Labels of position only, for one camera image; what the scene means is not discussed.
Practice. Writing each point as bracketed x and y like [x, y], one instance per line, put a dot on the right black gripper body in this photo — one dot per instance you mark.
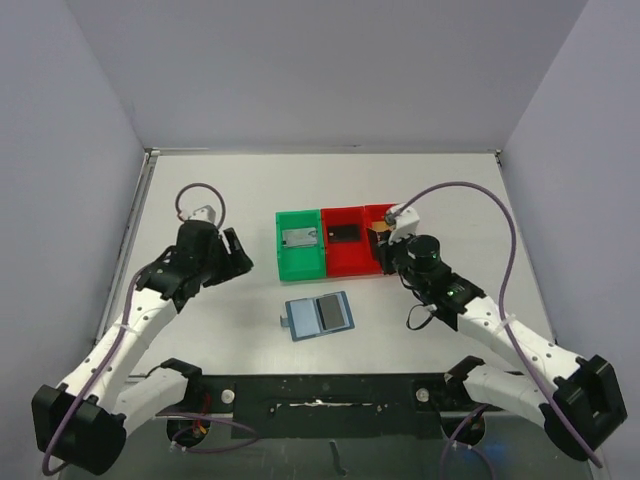
[386, 255]

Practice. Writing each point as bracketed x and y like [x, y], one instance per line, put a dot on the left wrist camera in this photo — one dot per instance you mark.
[204, 213]

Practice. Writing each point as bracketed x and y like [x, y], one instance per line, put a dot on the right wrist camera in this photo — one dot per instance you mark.
[402, 221]

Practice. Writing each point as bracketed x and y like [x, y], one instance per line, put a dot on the red plastic bin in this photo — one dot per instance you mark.
[373, 212]
[347, 247]

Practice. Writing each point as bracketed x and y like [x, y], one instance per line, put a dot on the dark grey card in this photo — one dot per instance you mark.
[330, 310]

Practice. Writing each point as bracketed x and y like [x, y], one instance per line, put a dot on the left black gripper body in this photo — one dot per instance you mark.
[220, 255]

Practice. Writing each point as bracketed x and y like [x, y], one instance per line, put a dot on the black card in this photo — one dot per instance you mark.
[347, 233]

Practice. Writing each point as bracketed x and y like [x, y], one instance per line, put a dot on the gold card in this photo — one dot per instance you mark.
[380, 227]

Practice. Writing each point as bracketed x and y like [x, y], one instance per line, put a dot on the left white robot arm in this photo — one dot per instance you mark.
[85, 420]

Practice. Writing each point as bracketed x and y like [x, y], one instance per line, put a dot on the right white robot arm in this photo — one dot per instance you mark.
[576, 401]

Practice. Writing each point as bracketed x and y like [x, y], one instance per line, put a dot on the blue leather card holder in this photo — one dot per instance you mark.
[313, 317]

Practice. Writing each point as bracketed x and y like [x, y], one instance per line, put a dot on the green plastic bin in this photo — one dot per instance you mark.
[300, 264]

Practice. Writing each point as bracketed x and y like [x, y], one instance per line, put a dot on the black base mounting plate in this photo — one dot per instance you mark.
[249, 408]

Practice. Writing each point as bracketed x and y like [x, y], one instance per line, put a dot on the silver VIP card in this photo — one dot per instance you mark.
[300, 237]

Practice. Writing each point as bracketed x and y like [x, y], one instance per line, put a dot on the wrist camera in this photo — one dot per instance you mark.
[402, 221]
[204, 213]

